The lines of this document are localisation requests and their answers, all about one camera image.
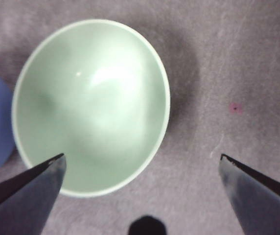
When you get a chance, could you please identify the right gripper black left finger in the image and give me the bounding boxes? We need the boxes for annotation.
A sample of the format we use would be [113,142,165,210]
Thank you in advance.
[0,153,67,235]

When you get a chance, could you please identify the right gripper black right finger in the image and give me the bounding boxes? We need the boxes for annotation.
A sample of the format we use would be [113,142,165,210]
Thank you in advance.
[219,153,280,235]

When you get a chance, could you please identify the green ribbed bowl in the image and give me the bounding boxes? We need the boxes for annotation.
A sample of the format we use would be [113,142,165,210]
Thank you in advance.
[11,19,171,198]

